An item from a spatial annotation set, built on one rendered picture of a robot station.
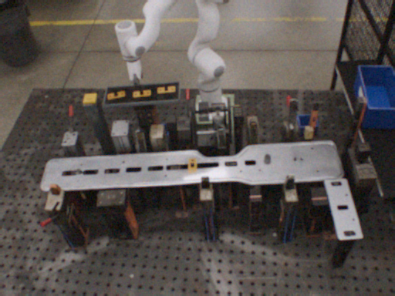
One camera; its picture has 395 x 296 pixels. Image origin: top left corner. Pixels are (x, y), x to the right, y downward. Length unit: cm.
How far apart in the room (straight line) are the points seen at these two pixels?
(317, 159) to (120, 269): 104
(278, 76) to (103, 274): 252
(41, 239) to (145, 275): 59
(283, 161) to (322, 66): 224
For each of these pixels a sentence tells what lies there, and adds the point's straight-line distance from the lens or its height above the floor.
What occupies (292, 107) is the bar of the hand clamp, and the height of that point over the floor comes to 121.
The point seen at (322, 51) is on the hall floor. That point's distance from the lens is 423.
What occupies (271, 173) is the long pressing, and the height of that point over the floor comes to 100.
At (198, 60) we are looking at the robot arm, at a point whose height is 120.
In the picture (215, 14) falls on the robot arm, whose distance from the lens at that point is 200.
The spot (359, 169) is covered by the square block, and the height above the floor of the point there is 106.
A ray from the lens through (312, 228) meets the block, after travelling 198.
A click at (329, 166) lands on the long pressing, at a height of 100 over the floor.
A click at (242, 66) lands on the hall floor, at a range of 399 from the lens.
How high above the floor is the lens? 248
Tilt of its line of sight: 49 degrees down
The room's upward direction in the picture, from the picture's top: 7 degrees counter-clockwise
